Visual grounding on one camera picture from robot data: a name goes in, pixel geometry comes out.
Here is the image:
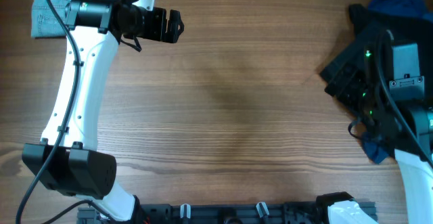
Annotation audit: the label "light blue denim shorts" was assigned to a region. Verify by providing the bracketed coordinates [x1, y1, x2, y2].
[31, 0, 70, 39]

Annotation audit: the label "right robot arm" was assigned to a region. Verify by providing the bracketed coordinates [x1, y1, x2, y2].
[320, 30, 432, 223]

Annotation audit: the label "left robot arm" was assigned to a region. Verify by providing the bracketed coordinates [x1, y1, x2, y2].
[22, 0, 184, 223]

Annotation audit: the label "black garment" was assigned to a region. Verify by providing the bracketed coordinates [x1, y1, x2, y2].
[319, 3, 433, 116]

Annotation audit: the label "dark blue garment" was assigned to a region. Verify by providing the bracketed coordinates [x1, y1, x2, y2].
[360, 0, 433, 165]

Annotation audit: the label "left black camera cable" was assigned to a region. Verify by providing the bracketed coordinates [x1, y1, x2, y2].
[14, 0, 145, 224]

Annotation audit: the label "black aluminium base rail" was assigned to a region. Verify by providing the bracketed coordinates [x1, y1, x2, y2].
[76, 200, 378, 224]

